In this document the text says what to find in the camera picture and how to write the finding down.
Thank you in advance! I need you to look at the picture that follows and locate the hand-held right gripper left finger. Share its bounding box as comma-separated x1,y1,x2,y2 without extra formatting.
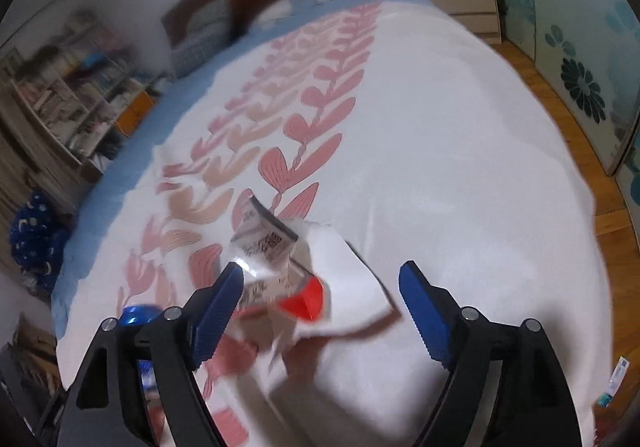
56,262,245,447

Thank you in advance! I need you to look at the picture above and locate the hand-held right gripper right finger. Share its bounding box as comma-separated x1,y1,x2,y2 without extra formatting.
397,260,584,447

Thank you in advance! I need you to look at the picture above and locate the red white snack packet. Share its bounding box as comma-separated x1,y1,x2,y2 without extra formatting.
230,194,332,358

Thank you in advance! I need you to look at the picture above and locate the blue red drink can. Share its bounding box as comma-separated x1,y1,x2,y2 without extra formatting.
117,304,168,428

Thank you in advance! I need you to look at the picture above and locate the white paper sheet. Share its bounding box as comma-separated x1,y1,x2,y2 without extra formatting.
287,219,396,338

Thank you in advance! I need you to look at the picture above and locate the white pink leaf-print blanket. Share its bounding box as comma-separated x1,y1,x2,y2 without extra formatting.
52,2,608,447

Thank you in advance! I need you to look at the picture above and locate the blue bedsheet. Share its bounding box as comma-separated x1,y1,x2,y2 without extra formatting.
50,0,431,308

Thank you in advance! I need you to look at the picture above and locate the navy star-print cloth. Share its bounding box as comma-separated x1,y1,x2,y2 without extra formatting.
9,189,71,290

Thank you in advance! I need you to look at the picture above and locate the small tube on floor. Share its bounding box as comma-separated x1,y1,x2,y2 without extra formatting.
597,356,632,408

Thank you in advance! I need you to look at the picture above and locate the orange storage box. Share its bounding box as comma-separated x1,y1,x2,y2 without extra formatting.
116,92,153,135

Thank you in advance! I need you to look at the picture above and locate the beige curtain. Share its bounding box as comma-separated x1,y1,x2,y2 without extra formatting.
0,127,76,212

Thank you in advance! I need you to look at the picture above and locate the grey plaid pillow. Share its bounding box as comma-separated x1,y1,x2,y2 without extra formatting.
186,0,235,35
171,29,223,78

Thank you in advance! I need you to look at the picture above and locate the bookshelf with books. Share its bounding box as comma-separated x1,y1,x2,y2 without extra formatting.
10,12,151,152

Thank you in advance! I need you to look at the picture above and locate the light wooden nightstand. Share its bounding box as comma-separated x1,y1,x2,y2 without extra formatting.
405,0,502,45

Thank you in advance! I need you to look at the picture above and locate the floral sliding door wardrobe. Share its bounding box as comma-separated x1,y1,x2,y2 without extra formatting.
470,0,640,228

